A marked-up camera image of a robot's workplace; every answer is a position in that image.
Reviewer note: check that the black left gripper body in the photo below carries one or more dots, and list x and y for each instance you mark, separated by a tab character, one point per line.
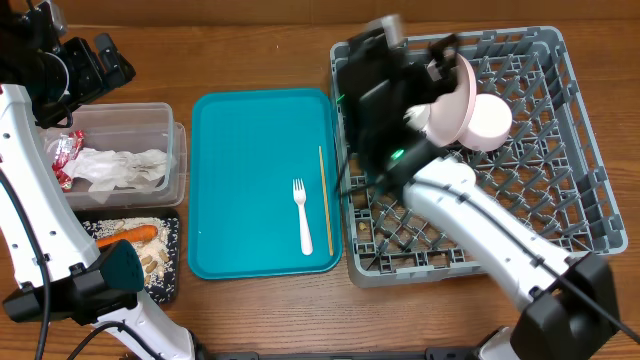
73	81

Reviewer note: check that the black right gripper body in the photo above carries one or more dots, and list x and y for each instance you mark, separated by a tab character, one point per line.
418	89

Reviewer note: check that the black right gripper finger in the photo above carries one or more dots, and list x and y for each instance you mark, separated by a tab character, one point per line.
445	49
444	70

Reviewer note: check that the pink plate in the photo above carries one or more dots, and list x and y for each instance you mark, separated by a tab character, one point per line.
449	116

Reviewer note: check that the red snack wrapper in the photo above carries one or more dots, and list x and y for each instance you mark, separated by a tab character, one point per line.
67	148

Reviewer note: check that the pink small bowl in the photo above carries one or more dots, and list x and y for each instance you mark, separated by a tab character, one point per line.
489	125

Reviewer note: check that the wooden chopstick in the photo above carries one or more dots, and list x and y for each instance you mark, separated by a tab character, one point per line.
326	202

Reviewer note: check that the white napkin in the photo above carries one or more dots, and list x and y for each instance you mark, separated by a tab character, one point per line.
107	170

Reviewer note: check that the white plastic fork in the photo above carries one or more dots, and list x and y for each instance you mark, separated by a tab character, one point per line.
299	195

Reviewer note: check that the orange carrot piece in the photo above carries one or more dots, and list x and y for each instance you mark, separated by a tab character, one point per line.
142	233

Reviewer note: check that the white bowl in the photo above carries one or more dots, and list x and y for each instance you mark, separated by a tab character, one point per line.
417	117

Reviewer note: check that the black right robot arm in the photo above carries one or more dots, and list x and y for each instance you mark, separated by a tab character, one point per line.
400	117

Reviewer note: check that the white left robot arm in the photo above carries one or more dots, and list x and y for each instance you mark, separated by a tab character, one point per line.
60	271

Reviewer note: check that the clear plastic waste bin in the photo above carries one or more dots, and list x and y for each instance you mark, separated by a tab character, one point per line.
135	128

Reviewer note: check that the teal plastic tray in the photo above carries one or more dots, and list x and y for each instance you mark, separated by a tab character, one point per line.
247	147

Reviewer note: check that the black tray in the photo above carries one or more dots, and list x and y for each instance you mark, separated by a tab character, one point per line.
159	257

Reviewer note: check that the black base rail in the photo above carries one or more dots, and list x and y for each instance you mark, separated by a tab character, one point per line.
431	353

